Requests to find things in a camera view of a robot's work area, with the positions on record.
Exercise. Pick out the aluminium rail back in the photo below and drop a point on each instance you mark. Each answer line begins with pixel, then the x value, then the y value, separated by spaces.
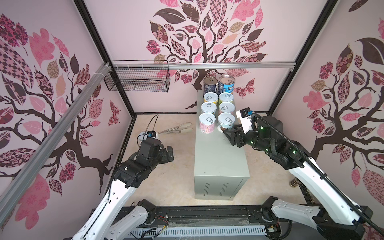
pixel 198 66

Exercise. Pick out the dark navy tall can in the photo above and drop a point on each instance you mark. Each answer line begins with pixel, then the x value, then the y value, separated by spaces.
pixel 210 85

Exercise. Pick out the blue chicken noodle soup can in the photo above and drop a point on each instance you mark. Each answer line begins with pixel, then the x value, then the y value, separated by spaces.
pixel 226 84

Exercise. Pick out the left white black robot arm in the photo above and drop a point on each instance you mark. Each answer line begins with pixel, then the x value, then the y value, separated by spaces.
pixel 101 225

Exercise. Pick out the small yellow can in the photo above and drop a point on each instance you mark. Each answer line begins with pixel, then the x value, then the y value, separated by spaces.
pixel 211 97

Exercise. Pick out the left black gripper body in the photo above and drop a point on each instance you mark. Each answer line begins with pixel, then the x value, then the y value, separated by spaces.
pixel 163 157

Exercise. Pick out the green short can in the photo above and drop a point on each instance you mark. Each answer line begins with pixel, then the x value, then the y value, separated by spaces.
pixel 226 97

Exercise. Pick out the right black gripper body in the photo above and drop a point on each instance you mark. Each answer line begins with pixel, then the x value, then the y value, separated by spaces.
pixel 250 138

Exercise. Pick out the grey metal cabinet counter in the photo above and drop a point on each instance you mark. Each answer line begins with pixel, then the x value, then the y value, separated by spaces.
pixel 220 169

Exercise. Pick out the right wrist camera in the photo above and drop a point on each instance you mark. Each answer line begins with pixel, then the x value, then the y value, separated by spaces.
pixel 245 117

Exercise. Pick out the aluminium rail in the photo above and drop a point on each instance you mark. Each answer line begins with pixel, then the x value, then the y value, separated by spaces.
pixel 198 66
pixel 22 181

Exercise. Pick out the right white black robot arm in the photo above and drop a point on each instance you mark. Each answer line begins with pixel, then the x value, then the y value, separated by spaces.
pixel 337 217

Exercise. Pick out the black wire basket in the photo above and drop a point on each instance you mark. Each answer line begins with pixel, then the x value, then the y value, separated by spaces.
pixel 139 76

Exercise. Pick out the brown spice bottle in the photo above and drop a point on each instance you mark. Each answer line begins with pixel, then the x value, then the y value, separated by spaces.
pixel 294 183

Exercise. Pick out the white slotted cable duct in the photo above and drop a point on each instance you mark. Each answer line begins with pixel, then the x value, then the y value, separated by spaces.
pixel 181 232

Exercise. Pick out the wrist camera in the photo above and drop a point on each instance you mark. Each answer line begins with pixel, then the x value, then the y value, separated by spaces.
pixel 245 117
pixel 151 134

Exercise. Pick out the metal tongs cream tips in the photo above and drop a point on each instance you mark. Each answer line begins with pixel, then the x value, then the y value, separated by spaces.
pixel 183 128

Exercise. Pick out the aluminium rail left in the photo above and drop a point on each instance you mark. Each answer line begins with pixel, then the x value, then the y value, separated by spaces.
pixel 22 181

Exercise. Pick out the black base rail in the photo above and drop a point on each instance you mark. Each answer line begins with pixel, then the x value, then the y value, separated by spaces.
pixel 278 226

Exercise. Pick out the pink short can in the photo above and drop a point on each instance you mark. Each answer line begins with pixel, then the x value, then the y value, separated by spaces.
pixel 207 122
pixel 227 107

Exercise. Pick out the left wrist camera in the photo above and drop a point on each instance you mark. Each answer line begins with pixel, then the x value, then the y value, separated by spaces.
pixel 151 134

